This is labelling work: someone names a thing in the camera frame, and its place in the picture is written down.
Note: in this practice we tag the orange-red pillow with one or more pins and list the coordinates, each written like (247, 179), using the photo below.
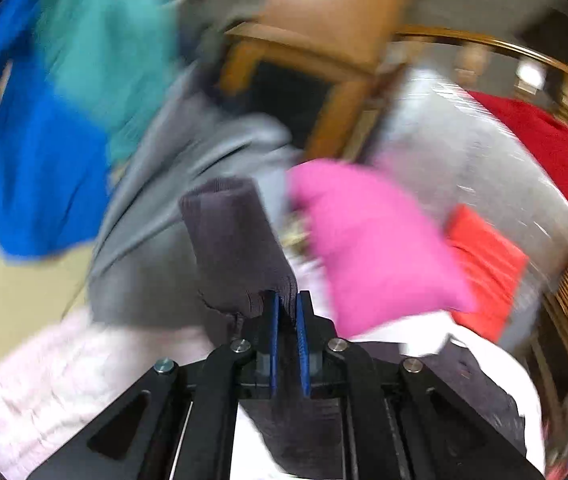
(488, 270)

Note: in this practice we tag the white pink textured blanket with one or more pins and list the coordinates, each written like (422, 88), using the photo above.
(54, 385)

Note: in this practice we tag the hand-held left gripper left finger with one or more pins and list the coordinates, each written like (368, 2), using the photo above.
(274, 345)

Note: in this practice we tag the red cloth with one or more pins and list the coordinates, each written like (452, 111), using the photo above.
(548, 150)

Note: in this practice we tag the wooden chair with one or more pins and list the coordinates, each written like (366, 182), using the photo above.
(324, 20)

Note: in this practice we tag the teal garment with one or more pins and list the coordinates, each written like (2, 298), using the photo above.
(109, 50)

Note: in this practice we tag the pink pillow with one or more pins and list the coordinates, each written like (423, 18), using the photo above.
(378, 250)

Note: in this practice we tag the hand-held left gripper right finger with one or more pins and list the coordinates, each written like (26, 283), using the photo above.
(305, 345)

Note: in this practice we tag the dark padded jacket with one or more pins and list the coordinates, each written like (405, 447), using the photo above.
(234, 240)

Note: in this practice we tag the silver foil mat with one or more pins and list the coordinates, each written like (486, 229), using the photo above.
(463, 170)

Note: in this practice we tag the blue garment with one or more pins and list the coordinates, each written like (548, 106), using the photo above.
(39, 180)

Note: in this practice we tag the grey cloth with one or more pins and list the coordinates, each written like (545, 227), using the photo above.
(164, 200)

